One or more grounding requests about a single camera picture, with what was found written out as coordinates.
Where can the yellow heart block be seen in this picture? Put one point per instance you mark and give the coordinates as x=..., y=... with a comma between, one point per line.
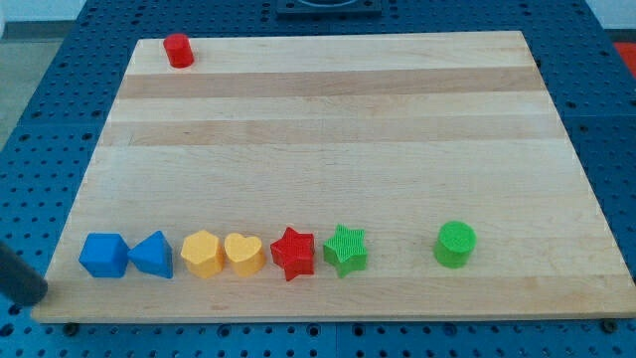
x=246, y=254

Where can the green star block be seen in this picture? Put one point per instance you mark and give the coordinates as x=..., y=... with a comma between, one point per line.
x=345, y=251

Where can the red star block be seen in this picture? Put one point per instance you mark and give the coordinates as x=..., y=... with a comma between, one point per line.
x=294, y=253

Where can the wooden board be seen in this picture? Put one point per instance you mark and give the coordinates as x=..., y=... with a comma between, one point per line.
x=393, y=134

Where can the yellow hexagon block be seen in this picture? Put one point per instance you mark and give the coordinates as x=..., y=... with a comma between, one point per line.
x=203, y=254

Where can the green cylinder block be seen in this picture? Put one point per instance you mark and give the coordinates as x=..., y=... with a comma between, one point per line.
x=454, y=245

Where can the blue triangle block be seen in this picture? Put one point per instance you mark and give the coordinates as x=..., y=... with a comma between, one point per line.
x=153, y=256

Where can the red cylinder block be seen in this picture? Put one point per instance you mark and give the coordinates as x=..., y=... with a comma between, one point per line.
x=178, y=50

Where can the blue cube block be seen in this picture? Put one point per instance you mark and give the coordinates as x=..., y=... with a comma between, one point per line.
x=104, y=255

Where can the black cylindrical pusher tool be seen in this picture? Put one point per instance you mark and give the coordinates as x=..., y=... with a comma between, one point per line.
x=19, y=281

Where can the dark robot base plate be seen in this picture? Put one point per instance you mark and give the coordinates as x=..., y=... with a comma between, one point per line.
x=328, y=7

